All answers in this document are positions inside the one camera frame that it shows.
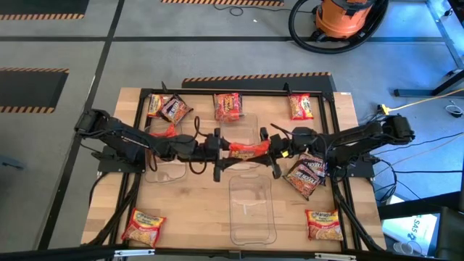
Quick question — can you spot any black left arm cable bundle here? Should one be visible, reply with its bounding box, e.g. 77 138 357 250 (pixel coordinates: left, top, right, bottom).
86 173 143 248

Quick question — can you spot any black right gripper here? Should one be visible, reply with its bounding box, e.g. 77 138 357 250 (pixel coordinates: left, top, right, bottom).
249 126 294 180

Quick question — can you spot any clear plastic bin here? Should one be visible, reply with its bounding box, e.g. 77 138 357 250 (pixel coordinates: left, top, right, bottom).
144 121 189 184
220 112 262 171
228 173 278 246

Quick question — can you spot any orange Maruchan noodle pack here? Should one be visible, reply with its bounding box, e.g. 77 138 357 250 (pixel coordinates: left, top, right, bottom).
213 92 243 122
149 123 178 138
227 140 271 161

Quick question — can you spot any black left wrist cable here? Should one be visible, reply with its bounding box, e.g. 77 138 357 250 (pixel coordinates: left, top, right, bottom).
186 115 211 175

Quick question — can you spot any yellow extension cord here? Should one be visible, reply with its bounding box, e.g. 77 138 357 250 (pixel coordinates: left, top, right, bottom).
376 88 464 116

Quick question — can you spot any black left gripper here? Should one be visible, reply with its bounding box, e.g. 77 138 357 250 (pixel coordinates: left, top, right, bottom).
198 127 243 183

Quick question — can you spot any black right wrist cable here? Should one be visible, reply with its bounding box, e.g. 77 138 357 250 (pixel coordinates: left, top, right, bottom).
270 123 302 137

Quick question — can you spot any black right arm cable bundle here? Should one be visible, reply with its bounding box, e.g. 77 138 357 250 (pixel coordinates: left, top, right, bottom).
331 177 387 253

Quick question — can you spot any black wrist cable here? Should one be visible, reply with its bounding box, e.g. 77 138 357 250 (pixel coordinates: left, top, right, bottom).
270 123 302 137
186 115 211 175

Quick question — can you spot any small grey flat object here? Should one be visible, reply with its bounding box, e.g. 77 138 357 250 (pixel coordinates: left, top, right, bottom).
0 154 27 171

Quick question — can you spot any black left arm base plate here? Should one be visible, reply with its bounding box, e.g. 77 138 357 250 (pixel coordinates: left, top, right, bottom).
91 144 146 174

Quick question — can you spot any black desk leg frame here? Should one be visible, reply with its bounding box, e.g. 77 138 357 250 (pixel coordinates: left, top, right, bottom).
393 0 464 99

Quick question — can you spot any black chair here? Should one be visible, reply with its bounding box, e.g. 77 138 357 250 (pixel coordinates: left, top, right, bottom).
434 205 464 260

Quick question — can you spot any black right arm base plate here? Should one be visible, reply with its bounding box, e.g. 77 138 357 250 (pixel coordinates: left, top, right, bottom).
322 149 376 179

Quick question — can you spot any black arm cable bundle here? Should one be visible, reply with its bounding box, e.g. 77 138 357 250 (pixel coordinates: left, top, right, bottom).
331 177 387 253
86 173 143 248

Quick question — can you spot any black hazard-striped floor mat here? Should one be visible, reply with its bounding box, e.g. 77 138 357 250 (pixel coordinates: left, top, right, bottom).
0 67 70 115
181 71 338 94
160 0 286 7
0 0 91 21

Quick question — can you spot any yellow Maruchan noodle pack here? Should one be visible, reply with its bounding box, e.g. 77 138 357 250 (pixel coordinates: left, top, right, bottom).
304 209 344 241
289 93 315 121
121 207 167 248
147 94 166 119

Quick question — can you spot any black aluminium table frame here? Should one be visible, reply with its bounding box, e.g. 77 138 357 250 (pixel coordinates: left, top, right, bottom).
108 81 363 254

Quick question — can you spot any orange shop vacuum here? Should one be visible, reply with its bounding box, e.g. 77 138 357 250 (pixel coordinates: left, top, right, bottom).
314 0 376 40
288 0 389 55

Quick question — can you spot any white cable coil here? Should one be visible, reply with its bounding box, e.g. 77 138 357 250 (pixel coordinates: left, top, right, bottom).
444 100 464 119

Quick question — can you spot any black camera stand crossbar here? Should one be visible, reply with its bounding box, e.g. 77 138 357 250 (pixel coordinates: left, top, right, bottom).
0 244 464 261

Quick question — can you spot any clear plastic cup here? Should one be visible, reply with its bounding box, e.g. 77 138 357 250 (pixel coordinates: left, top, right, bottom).
393 240 423 257

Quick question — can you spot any black Maruchan noodle pack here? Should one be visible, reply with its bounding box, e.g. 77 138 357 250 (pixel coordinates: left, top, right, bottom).
297 152 328 177
160 94 194 125
283 160 323 201

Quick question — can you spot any silver frame bracket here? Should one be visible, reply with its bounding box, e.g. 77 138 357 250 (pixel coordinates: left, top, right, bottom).
113 249 156 258
314 252 357 261

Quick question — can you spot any tan floor cable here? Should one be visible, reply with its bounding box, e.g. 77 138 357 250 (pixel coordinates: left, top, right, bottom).
378 137 464 168

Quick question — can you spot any white printed box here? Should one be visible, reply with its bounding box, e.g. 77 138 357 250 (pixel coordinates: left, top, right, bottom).
381 212 440 255

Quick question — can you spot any thin black floor cable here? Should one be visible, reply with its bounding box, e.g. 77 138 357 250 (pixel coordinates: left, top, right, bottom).
212 3 291 17

